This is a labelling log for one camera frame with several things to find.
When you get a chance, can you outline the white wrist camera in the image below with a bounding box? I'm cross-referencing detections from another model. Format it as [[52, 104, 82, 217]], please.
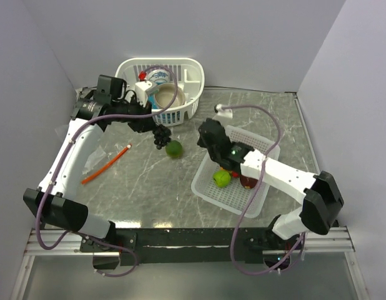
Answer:
[[134, 80, 159, 107], [214, 104, 233, 120]]

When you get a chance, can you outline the green fake lime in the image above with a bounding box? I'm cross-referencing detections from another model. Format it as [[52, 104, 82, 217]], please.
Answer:
[[212, 170, 231, 188]]

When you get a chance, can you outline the red fake apple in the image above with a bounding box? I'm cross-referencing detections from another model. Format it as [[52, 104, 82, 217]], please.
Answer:
[[239, 175, 258, 189]]

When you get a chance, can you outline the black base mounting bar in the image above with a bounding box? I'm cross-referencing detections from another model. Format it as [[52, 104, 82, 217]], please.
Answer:
[[77, 227, 300, 271]]

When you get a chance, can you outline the blue scalloped plate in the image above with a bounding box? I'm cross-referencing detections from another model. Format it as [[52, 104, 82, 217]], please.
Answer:
[[148, 91, 159, 109]]

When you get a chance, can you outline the aluminium frame rail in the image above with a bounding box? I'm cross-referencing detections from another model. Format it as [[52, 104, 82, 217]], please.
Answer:
[[24, 227, 355, 256]]

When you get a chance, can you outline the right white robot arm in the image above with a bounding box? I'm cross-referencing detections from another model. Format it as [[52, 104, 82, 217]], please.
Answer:
[[197, 119, 344, 249]]

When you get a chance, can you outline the white perforated rectangular basket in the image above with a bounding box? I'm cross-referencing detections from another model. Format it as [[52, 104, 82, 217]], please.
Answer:
[[191, 125, 274, 215]]

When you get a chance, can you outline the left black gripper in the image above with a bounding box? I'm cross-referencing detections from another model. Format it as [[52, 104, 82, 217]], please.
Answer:
[[112, 94, 158, 133]]

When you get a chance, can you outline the blue floral white bowl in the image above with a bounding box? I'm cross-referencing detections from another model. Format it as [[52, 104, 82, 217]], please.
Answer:
[[147, 69, 170, 85]]

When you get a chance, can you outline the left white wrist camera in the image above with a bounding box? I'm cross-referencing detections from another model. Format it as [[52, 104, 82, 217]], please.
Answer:
[[134, 80, 159, 107]]

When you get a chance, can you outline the green yellow fake mango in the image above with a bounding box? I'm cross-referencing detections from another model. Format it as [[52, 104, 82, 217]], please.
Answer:
[[165, 140, 184, 159]]

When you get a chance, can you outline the white round dish rack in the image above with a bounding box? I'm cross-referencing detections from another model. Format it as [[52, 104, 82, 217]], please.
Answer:
[[115, 57, 205, 127]]

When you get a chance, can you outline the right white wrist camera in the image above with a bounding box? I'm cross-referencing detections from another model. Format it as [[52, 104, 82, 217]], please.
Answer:
[[214, 104, 233, 120]]

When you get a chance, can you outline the beige ceramic bowl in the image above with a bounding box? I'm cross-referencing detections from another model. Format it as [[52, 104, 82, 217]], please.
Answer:
[[154, 83, 186, 109]]

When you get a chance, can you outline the dark fake grapes bunch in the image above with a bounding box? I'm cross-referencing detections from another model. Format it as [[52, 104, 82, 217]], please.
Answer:
[[152, 124, 172, 149]]

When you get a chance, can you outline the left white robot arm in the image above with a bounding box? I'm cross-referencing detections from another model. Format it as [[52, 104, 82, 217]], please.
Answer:
[[23, 72, 158, 251]]

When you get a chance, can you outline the clear zip top bag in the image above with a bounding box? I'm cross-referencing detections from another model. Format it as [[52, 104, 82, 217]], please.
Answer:
[[54, 124, 132, 185]]

